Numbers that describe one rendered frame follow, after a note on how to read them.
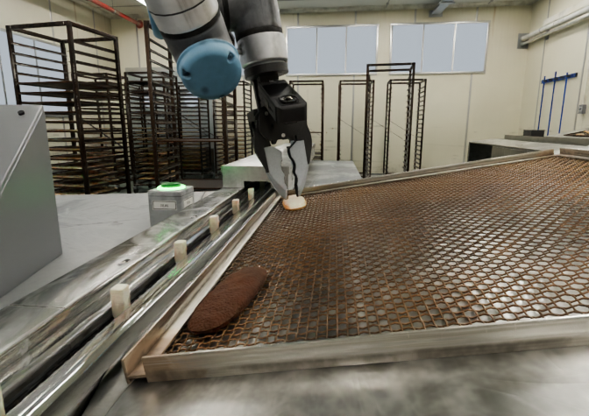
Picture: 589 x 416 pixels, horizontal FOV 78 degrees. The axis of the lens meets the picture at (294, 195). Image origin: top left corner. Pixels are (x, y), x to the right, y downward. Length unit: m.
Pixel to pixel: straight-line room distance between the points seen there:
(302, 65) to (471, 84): 3.23
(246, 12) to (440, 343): 0.51
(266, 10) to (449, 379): 0.53
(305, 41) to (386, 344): 7.52
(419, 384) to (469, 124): 7.75
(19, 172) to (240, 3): 0.38
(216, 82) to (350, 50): 7.16
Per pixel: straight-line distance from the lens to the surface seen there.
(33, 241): 0.62
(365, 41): 7.64
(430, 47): 7.80
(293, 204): 0.55
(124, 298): 0.40
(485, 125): 8.00
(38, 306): 0.41
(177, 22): 0.45
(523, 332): 0.21
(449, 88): 7.80
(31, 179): 0.62
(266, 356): 0.20
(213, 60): 0.45
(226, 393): 0.20
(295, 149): 0.58
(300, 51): 7.63
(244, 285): 0.28
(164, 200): 0.76
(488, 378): 0.19
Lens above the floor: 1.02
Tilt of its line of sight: 11 degrees down
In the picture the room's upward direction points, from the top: straight up
